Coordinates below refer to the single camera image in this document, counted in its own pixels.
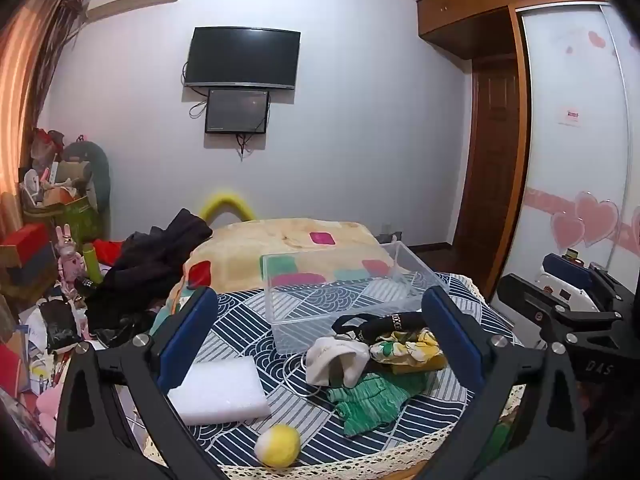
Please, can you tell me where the green knitted glove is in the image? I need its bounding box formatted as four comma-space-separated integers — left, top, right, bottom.
326, 372, 427, 438

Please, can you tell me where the yellow white felt ball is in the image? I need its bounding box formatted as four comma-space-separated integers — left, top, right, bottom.
254, 425, 300, 469

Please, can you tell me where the black chain strap bag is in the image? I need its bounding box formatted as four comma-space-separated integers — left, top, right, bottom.
331, 312, 426, 344

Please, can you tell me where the white drawstring pouch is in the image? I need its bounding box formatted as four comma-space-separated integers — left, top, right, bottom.
305, 337, 370, 388

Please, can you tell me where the white foam block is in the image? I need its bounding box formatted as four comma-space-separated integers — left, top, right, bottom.
167, 356, 271, 426

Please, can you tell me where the black clothing pile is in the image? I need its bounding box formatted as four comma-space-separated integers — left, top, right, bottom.
86, 209, 213, 348

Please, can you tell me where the white sliding wardrobe door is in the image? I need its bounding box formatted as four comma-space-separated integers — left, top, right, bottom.
504, 2, 639, 289

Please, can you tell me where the green bottle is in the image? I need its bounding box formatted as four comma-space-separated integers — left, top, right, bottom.
82, 243, 103, 284

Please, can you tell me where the yellow floral cloth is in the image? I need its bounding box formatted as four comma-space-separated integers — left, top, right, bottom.
369, 328, 448, 375

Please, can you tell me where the brown wooden door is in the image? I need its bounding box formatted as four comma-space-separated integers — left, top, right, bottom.
454, 54, 520, 294

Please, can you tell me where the pink bunny plush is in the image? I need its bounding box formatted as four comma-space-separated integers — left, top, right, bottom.
55, 223, 86, 300

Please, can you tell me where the red box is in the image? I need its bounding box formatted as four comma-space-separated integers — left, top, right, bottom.
0, 223, 49, 268

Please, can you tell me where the green storage box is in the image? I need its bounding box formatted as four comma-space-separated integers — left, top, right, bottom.
23, 197, 104, 246

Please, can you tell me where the beige patchwork blanket bed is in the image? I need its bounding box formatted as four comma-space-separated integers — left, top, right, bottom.
151, 218, 393, 333

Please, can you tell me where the clear acrylic box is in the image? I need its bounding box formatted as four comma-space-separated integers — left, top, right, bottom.
260, 242, 450, 356

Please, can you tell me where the orange curtain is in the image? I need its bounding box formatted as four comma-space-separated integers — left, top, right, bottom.
1, 0, 60, 236

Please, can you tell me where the small wall monitor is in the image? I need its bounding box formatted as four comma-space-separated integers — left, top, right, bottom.
205, 88, 269, 134

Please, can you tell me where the large wall television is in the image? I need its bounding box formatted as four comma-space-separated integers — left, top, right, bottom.
184, 26, 302, 90

